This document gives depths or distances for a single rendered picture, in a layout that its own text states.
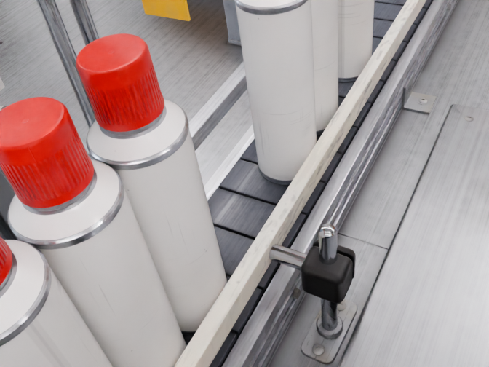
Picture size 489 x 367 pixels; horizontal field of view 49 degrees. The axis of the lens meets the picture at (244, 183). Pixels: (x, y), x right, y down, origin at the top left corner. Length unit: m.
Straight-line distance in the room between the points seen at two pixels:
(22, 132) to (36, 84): 0.55
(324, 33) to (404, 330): 0.23
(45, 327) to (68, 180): 0.06
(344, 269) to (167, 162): 0.14
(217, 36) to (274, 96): 0.38
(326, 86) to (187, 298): 0.22
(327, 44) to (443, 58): 0.27
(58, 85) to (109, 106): 0.51
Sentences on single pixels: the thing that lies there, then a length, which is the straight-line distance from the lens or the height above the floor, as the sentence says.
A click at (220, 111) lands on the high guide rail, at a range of 0.42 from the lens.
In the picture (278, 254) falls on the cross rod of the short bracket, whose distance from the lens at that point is 0.37.
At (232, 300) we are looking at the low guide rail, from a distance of 0.35.
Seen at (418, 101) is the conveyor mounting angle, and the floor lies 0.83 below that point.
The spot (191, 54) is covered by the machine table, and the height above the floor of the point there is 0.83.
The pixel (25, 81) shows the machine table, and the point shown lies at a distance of 0.79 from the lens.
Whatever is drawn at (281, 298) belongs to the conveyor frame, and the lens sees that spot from 0.39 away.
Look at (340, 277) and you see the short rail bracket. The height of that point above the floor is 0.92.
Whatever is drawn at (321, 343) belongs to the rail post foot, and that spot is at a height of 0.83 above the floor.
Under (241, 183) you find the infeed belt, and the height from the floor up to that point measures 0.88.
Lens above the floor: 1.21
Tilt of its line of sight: 45 degrees down
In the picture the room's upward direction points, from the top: 10 degrees counter-clockwise
